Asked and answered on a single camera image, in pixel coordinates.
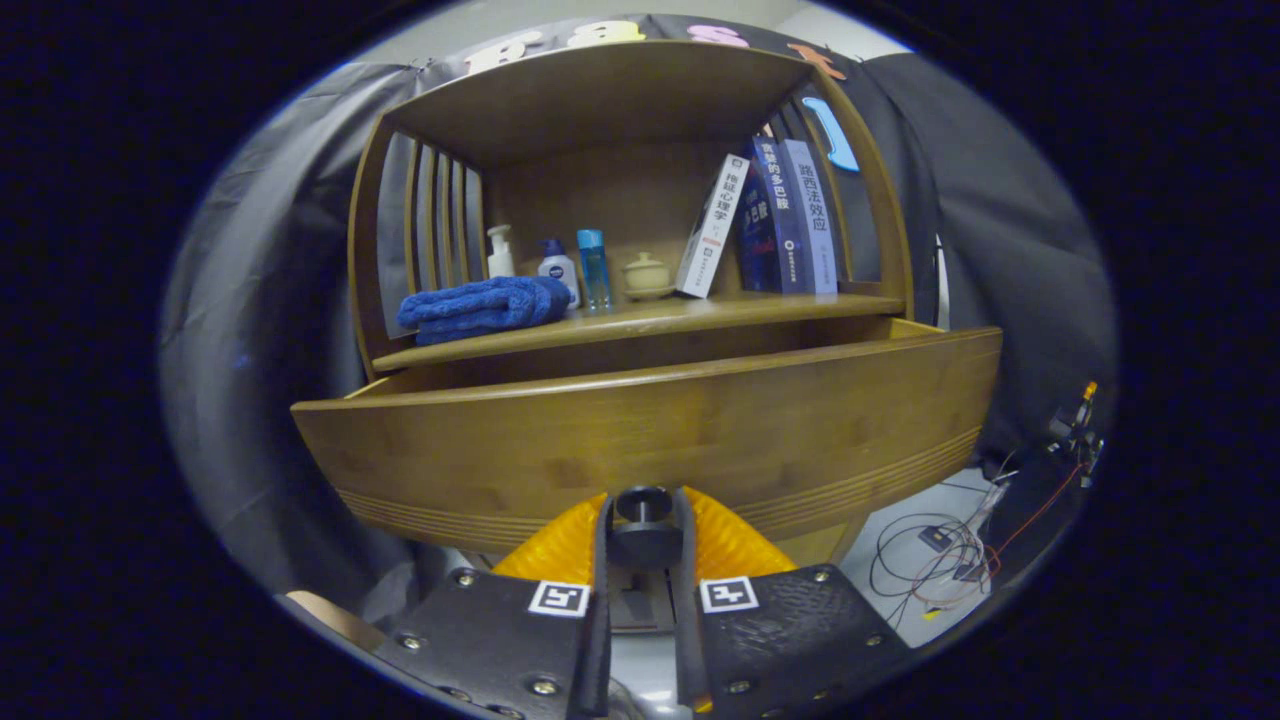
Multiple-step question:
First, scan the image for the wooden drawer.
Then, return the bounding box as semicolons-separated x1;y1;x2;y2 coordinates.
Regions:
290;317;1004;566

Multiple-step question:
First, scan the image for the white bottle with blue cap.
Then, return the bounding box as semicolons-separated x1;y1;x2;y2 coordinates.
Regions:
537;238;581;308

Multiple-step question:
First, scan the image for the wooden cabinet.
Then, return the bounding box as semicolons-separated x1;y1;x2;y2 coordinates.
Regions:
347;40;916;633

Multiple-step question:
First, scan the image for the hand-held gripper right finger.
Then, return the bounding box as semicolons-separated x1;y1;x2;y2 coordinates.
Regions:
670;486;913;720

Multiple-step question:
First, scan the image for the beige lidded teacup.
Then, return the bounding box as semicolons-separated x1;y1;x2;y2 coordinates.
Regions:
622;252;676;302

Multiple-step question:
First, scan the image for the blue folded towel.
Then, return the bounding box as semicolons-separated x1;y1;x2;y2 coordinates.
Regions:
396;276;573;347

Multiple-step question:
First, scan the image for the black and orange device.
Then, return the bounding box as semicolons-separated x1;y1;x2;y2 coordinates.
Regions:
1045;380;1106;491

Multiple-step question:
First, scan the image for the wooden countertop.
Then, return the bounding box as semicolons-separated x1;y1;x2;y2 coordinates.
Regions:
372;292;906;373

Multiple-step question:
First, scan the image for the dark blue book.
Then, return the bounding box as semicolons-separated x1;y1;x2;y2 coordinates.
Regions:
738;138;807;295

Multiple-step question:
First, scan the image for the white book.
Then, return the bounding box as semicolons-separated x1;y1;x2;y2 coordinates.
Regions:
676;153;751;299

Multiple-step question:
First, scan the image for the black drawer knob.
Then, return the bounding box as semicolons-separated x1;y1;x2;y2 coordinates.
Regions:
608;485;685;571

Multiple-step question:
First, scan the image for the tangle of thin cables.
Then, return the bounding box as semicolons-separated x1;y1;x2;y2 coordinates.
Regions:
868;450;1091;621

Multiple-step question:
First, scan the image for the beige object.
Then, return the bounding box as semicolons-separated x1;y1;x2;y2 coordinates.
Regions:
285;590;386;651

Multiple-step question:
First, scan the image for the clear blue bottle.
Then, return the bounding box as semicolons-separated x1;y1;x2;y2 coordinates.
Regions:
577;229;613;312

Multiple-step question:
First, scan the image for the pale blue book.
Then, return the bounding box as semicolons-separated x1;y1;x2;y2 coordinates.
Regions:
780;139;839;295

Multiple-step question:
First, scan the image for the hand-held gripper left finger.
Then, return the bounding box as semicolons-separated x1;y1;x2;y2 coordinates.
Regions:
372;490;615;720

